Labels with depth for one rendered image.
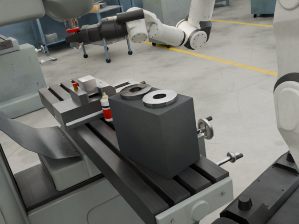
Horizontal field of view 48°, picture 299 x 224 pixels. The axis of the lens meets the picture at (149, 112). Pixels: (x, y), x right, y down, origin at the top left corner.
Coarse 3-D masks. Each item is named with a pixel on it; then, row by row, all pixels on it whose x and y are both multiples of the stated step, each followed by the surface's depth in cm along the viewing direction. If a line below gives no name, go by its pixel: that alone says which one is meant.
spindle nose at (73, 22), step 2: (68, 20) 118; (70, 20) 118; (72, 20) 118; (74, 20) 119; (76, 20) 119; (64, 22) 119; (66, 22) 118; (68, 22) 118; (70, 22) 118; (72, 22) 118; (74, 22) 119; (76, 22) 119; (66, 24) 119; (68, 24) 118; (70, 24) 118; (72, 24) 118; (74, 24) 119; (76, 24) 119; (66, 26) 119; (68, 26) 119; (70, 26) 119
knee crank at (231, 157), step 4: (228, 152) 163; (232, 152) 162; (236, 152) 164; (228, 156) 162; (232, 156) 161; (236, 156) 163; (240, 156) 165; (212, 160) 158; (220, 160) 160; (224, 160) 160; (228, 160) 161; (232, 160) 162; (220, 164) 159
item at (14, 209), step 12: (0, 144) 130; (0, 156) 106; (0, 168) 106; (0, 180) 105; (12, 180) 111; (0, 192) 106; (12, 192) 110; (0, 204) 106; (12, 204) 110; (0, 216) 107; (12, 216) 110; (24, 216) 115
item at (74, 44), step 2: (72, 32) 120; (74, 32) 120; (76, 32) 120; (68, 34) 120; (70, 34) 120; (72, 34) 120; (74, 42) 121; (76, 42) 121; (78, 42) 121; (80, 42) 122; (82, 42) 123; (70, 44) 122; (72, 44) 122; (74, 44) 121; (76, 44) 121; (78, 44) 122; (80, 44) 122; (82, 44) 123; (72, 46) 122; (74, 46) 122; (76, 46) 122
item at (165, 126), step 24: (120, 96) 93; (144, 96) 87; (168, 96) 84; (120, 120) 93; (144, 120) 84; (168, 120) 80; (192, 120) 86; (120, 144) 99; (144, 144) 88; (168, 144) 82; (192, 144) 88; (168, 168) 84
